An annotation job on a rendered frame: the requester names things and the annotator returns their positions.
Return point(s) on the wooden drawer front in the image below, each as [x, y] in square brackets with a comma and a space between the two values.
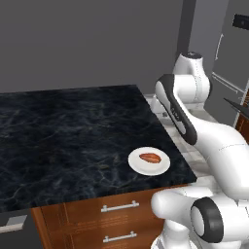
[87, 238]
[84, 207]

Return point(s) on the wooden cupboard with dark top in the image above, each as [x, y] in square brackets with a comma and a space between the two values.
[243, 124]

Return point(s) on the wooden island cabinet frame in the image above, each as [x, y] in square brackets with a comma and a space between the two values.
[48, 227]

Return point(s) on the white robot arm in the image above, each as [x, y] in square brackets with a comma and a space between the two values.
[223, 152]

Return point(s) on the dark grey dishwasher door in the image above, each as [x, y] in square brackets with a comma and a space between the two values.
[19, 238]

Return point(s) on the white round plate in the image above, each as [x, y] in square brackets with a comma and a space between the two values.
[146, 168]

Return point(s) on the grey fridge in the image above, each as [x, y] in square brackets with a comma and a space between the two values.
[231, 58]

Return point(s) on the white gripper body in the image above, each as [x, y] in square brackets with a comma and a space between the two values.
[158, 107]

